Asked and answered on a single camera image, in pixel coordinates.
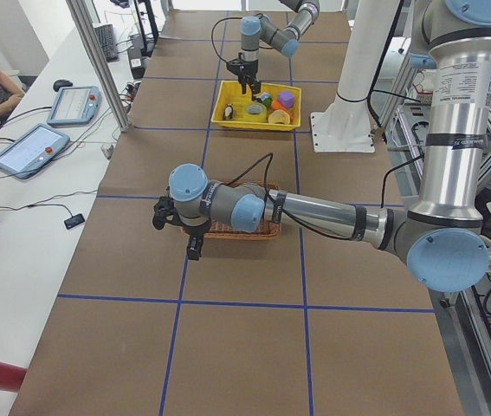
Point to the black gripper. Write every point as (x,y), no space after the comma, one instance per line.
(192,230)
(248,69)

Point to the yellow tape roll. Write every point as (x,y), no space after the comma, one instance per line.
(255,113)

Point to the yellow woven basket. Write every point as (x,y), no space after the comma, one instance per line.
(231,92)

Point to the brown wicker basket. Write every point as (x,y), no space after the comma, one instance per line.
(232,212)

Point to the orange toy carrot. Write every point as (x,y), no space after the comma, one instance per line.
(277,105)

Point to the small panda figurine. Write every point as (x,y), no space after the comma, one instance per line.
(229,112)

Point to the purple foam cube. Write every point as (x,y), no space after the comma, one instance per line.
(286,98)

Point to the toy croissant bread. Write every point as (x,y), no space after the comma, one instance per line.
(279,117)

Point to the small black device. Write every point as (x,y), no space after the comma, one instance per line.
(73,221)

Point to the black box with label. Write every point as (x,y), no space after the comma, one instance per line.
(137,63)

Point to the far teach pendant tablet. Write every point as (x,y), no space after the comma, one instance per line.
(74,106)

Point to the teach pendant tablet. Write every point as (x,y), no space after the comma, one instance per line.
(32,151)
(74,106)

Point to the near teach pendant tablet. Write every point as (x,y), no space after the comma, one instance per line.
(32,151)

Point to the black keyboard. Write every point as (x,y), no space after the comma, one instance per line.
(105,37)

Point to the black computer mouse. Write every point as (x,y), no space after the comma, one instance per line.
(61,83)

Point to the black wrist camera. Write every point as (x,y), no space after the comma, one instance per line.
(194,247)

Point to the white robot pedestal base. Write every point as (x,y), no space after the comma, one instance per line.
(345,126)

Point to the aluminium frame post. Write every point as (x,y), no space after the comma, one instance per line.
(83,23)

